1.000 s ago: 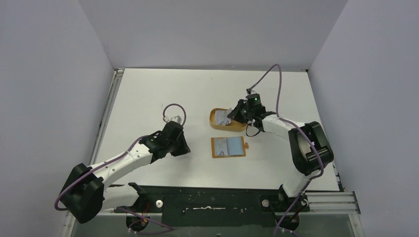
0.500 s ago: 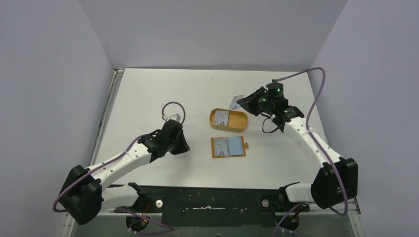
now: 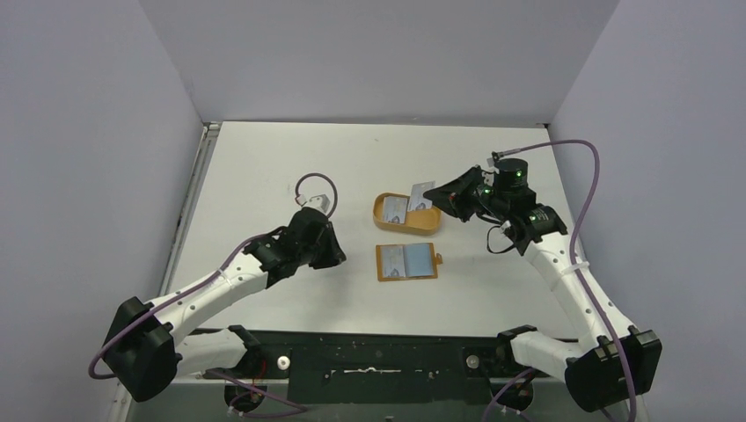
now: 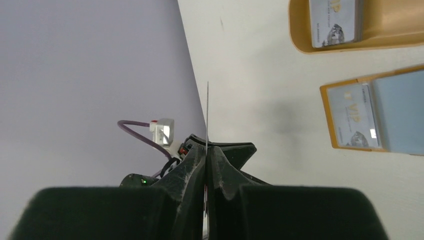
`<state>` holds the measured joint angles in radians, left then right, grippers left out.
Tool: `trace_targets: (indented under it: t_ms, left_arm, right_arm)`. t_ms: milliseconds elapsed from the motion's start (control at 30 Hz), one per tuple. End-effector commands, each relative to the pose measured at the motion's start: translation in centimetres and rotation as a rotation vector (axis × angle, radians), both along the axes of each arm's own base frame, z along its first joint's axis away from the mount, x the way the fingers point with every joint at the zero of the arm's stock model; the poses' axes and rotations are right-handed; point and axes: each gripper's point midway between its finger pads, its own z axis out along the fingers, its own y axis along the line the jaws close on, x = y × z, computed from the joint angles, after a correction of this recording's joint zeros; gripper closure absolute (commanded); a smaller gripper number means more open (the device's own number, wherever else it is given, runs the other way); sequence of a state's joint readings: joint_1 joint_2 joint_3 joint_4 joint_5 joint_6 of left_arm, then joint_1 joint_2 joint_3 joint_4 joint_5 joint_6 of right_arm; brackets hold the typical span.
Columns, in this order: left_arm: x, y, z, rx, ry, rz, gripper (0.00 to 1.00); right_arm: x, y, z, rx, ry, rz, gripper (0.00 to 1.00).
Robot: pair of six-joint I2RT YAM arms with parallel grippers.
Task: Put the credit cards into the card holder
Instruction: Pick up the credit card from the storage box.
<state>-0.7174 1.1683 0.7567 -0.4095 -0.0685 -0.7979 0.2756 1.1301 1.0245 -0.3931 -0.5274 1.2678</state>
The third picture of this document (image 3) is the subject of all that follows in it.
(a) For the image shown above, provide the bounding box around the orange plastic tray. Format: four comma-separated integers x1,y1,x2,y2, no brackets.
372,193,442,236

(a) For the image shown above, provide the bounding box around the silver VIP credit card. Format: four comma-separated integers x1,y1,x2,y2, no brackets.
380,245,406,279

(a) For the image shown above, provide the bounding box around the orange leather card holder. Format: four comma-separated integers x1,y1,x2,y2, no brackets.
375,243,443,282

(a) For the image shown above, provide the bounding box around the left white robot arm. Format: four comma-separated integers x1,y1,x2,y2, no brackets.
89,207,346,403

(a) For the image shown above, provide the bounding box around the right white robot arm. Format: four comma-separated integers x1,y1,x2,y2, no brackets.
423,158,662,412

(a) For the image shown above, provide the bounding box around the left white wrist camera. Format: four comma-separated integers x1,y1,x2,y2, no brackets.
304,194,332,215

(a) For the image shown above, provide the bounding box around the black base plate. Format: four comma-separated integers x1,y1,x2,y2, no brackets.
203,329,552,406

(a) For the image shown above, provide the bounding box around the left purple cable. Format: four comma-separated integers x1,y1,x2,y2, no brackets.
88,172,340,420

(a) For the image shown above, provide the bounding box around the purple cable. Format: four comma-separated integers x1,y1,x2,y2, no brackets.
88,172,340,420
481,139,639,422

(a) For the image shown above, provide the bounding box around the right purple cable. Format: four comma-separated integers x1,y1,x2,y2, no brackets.
481,139,639,422

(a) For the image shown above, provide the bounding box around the aluminium frame rail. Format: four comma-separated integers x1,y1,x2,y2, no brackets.
119,341,642,386

